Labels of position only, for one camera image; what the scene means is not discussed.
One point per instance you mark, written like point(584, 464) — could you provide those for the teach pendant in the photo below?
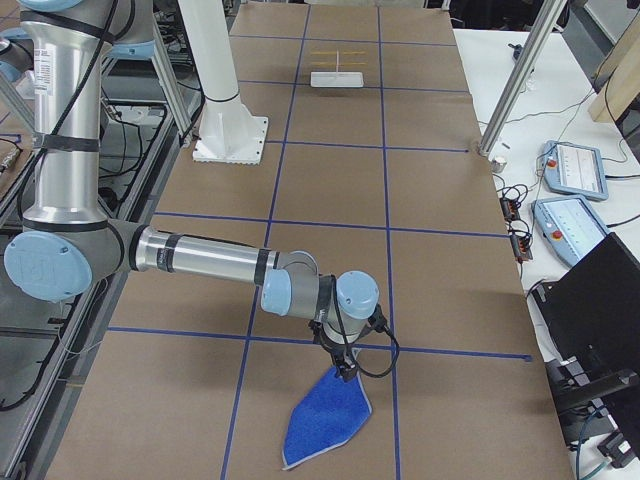
point(571, 226)
point(569, 168)

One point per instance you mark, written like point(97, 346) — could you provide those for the far teach pendant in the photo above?
point(569, 168)

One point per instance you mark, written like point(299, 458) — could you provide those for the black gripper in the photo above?
point(339, 352)

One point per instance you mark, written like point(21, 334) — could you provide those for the aluminium frame post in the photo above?
point(540, 31)

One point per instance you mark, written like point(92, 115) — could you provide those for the near teach pendant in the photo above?
point(571, 226)

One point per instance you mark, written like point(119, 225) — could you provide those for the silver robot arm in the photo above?
point(67, 243)
point(17, 53)

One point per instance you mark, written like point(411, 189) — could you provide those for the near black adapter box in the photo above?
point(521, 249)

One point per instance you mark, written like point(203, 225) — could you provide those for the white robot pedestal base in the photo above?
point(228, 132)

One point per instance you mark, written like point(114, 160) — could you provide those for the white towel rack wooden bars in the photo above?
point(337, 69)

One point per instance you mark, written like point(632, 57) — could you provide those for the black monitor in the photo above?
point(592, 312)

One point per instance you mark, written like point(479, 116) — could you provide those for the blue microfiber towel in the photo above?
point(331, 413)

